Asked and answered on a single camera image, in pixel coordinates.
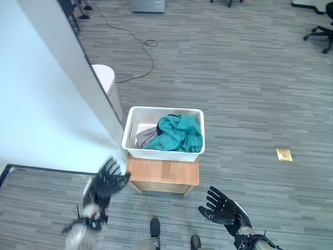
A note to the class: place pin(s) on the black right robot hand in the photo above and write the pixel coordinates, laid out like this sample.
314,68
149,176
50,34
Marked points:
223,209

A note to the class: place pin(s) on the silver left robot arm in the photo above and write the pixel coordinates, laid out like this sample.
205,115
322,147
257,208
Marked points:
84,226

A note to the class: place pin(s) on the white plastic laundry basket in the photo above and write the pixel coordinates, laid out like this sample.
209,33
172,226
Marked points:
135,140

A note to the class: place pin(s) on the white bed mattress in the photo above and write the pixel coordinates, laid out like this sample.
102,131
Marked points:
39,91

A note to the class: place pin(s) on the brass floor outlet plate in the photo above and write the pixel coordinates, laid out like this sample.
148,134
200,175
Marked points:
284,154

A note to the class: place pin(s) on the black office chair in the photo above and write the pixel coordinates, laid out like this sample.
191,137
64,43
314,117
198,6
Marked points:
321,32

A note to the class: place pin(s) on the black chair base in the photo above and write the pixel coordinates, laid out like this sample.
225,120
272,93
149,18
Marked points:
229,2

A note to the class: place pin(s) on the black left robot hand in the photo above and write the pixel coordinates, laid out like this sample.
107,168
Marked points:
108,183

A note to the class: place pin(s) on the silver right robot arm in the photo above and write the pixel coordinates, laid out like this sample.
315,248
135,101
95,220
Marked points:
249,234

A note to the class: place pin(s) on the grey cloth garment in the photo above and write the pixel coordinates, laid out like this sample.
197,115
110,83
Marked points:
147,136

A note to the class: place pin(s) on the grey metal cabinet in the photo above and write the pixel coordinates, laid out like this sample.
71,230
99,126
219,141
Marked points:
148,5

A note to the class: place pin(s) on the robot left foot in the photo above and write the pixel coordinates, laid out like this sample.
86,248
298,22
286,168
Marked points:
155,227

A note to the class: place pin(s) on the black bed frame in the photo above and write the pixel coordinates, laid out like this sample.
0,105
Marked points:
15,172

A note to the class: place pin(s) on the small wooden table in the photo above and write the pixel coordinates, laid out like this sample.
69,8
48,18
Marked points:
164,173

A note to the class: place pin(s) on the white round bin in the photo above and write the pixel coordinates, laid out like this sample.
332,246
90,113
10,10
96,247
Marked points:
109,83

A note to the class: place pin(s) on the teal cloth garment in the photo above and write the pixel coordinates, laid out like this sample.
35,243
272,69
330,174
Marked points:
179,135

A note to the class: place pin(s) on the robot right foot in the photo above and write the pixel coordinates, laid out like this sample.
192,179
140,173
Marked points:
195,242

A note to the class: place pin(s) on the white desk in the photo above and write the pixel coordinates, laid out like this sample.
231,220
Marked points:
310,4

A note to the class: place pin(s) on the black chair legs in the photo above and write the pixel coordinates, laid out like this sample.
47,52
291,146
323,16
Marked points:
75,13

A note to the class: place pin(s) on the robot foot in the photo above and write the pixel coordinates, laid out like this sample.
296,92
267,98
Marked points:
195,242
155,227

